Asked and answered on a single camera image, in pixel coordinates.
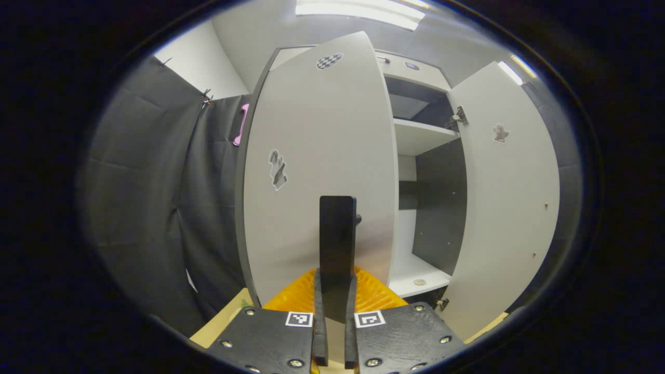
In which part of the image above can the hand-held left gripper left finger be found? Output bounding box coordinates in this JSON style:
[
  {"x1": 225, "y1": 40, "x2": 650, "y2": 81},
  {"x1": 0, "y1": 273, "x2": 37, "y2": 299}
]
[{"x1": 205, "y1": 268, "x2": 329, "y2": 374}]

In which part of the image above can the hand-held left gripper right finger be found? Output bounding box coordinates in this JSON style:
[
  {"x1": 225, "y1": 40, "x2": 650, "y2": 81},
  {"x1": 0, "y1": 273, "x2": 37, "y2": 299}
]
[{"x1": 344, "y1": 266, "x2": 466, "y2": 374}]

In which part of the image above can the black door handle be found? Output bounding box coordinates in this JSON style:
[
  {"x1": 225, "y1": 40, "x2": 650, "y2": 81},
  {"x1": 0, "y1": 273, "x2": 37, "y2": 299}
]
[{"x1": 319, "y1": 195, "x2": 362, "y2": 324}]

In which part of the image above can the grey double-door shoe cabinet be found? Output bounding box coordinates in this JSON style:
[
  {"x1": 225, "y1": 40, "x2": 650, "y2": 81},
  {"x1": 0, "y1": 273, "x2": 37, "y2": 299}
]
[{"x1": 235, "y1": 31, "x2": 561, "y2": 342}]

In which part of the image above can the grey cabinet door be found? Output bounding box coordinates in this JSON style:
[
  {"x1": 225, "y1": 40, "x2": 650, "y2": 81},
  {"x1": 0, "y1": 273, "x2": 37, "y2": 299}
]
[
  {"x1": 439, "y1": 61, "x2": 561, "y2": 342},
  {"x1": 241, "y1": 31, "x2": 400, "y2": 308}
]

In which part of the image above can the white cabinet bottom shelf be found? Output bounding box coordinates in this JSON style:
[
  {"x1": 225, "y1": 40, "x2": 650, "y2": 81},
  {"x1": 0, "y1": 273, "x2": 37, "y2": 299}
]
[{"x1": 388, "y1": 252, "x2": 452, "y2": 299}]

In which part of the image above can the white cabinet shelf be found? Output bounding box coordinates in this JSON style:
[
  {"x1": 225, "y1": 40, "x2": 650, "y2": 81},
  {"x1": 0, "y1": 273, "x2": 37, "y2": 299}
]
[
  {"x1": 393, "y1": 118, "x2": 461, "y2": 156},
  {"x1": 388, "y1": 252, "x2": 452, "y2": 299}
]

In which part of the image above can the black backdrop cloth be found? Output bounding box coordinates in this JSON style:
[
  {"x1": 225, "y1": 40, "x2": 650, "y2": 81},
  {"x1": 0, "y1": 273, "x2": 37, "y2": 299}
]
[{"x1": 78, "y1": 55, "x2": 585, "y2": 338}]

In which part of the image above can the small ceiling light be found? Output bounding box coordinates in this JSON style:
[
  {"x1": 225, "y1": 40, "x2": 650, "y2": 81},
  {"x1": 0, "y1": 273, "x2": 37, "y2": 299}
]
[{"x1": 497, "y1": 61, "x2": 525, "y2": 86}]

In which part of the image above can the large ceiling light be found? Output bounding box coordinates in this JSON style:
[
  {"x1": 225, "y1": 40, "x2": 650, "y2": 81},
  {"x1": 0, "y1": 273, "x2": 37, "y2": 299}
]
[{"x1": 295, "y1": 0, "x2": 427, "y2": 31}]

